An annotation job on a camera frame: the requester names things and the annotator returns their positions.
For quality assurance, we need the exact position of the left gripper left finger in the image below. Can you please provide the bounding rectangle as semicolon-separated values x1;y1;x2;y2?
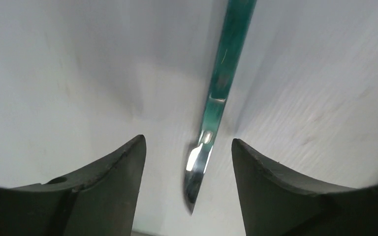
0;135;146;236

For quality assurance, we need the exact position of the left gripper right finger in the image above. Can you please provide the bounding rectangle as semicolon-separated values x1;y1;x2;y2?
231;139;378;236

